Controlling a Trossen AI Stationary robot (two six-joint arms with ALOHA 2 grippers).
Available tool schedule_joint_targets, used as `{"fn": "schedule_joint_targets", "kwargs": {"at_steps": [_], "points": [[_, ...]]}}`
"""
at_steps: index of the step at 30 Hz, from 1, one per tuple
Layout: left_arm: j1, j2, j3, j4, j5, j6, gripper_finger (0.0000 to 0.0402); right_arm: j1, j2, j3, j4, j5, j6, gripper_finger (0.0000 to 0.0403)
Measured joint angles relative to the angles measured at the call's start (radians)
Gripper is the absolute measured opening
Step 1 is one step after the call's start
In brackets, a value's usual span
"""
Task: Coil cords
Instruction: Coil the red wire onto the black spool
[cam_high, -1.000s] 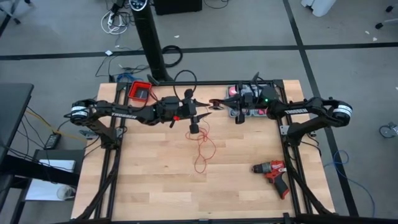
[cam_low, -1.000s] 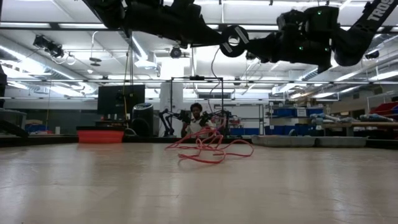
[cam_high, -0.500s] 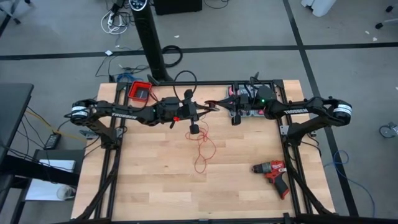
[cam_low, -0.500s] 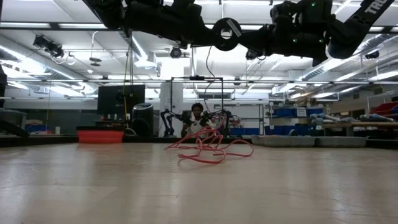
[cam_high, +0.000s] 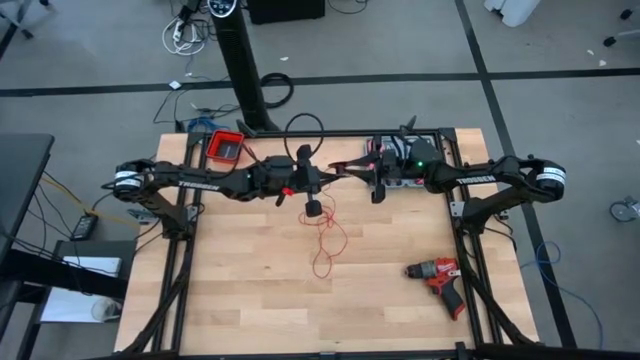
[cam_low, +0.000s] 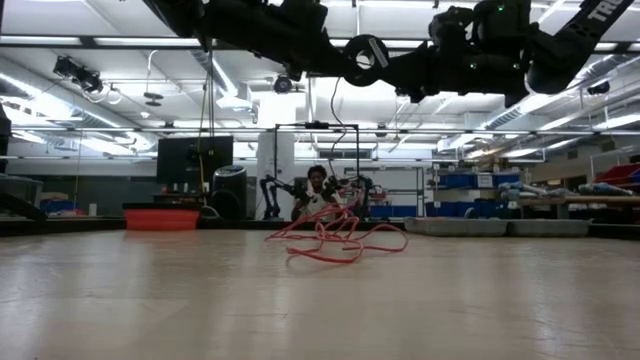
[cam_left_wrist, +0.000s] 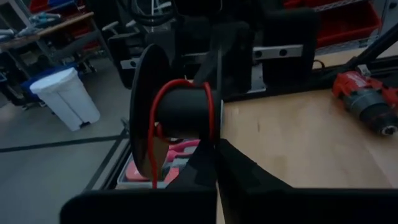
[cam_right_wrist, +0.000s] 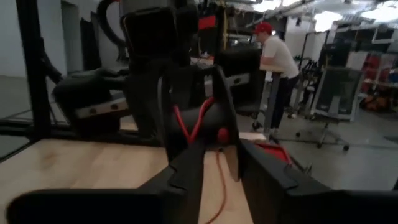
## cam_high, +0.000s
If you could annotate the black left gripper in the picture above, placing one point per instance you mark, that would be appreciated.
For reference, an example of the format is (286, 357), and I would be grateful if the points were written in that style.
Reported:
(300, 177)

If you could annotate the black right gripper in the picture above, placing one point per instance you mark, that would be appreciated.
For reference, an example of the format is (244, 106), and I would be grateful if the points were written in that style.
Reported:
(397, 169)

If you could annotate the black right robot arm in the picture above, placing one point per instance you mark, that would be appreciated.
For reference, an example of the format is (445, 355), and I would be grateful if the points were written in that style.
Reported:
(500, 177)

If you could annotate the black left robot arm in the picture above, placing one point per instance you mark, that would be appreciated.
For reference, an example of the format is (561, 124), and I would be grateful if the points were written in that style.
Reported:
(200, 182)

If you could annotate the red plastic bin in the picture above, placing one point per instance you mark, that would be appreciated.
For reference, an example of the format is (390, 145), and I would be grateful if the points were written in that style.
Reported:
(212, 148)

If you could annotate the black tower fan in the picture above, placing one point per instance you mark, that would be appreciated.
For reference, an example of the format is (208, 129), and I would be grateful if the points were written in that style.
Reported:
(240, 60)

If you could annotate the black box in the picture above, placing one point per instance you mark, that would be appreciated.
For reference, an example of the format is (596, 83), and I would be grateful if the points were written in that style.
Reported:
(285, 10)

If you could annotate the white plastic container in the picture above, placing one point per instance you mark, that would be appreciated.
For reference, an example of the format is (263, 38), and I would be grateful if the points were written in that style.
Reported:
(515, 10)

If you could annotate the black cart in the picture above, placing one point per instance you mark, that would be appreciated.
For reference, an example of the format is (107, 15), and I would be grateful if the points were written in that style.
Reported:
(100, 247)

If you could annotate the black power adapter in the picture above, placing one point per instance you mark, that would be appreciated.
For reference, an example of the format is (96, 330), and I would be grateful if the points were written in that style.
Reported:
(84, 226)

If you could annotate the white sheet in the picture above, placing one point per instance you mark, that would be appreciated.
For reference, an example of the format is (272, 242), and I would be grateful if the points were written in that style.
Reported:
(90, 265)

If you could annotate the clear plastic cup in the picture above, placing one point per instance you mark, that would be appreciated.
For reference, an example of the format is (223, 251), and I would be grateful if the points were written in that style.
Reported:
(106, 310)

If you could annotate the grey caster wheel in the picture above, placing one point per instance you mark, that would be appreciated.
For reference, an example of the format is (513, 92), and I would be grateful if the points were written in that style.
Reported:
(622, 210)

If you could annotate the black desk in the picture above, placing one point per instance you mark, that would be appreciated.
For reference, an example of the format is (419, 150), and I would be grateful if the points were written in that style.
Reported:
(20, 170)

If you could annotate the grey metal clamp bracket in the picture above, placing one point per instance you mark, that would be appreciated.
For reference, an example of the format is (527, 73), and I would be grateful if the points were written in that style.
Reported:
(144, 216)

